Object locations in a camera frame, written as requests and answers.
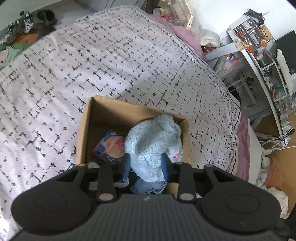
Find light blue plush toy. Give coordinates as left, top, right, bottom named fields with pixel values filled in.
left=125, top=114, right=183, bottom=182

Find blue planet tissue pack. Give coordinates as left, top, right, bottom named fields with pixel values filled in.
left=92, top=129, right=125, bottom=163

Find brown cardboard box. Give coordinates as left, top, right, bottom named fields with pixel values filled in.
left=76, top=96, right=195, bottom=202

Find white black patterned bedspread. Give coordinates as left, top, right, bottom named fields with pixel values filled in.
left=0, top=4, right=242, bottom=239

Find white keyboard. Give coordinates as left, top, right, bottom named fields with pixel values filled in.
left=276, top=49, right=294, bottom=97

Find green cartoon floor mat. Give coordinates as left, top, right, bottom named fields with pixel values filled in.
left=1, top=32, right=38, bottom=70

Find blue denim cloth piece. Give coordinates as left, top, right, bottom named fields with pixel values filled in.
left=131, top=179, right=167, bottom=194

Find white tissue packet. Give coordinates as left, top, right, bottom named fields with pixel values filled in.
left=86, top=162, right=100, bottom=169

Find white desk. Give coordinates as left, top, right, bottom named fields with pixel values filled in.
left=205, top=28, right=286, bottom=136

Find drawer organizer on desk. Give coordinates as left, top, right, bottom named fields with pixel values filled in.
left=227, top=15, right=263, bottom=51

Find white fluffy blanket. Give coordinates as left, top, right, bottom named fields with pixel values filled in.
left=248, top=124, right=289, bottom=219

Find black shoes on floor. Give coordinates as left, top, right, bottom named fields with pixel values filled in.
left=1, top=9, right=57, bottom=45

